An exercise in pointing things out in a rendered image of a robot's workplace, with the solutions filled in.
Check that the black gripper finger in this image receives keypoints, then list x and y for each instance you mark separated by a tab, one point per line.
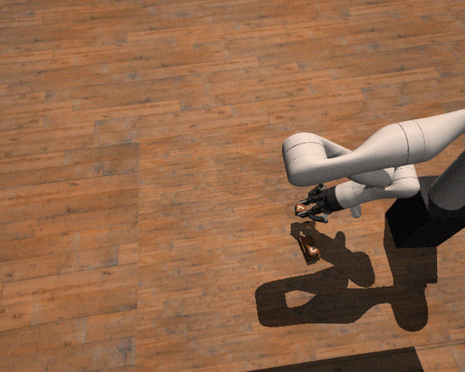
317	190
312	213

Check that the small brown cube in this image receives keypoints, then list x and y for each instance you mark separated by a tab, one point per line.
299	208
312	251

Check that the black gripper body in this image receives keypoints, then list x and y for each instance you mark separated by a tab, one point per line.
331	202

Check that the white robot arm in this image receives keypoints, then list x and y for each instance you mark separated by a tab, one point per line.
381	161

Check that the brown rectangular tray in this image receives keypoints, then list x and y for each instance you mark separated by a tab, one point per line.
306	241

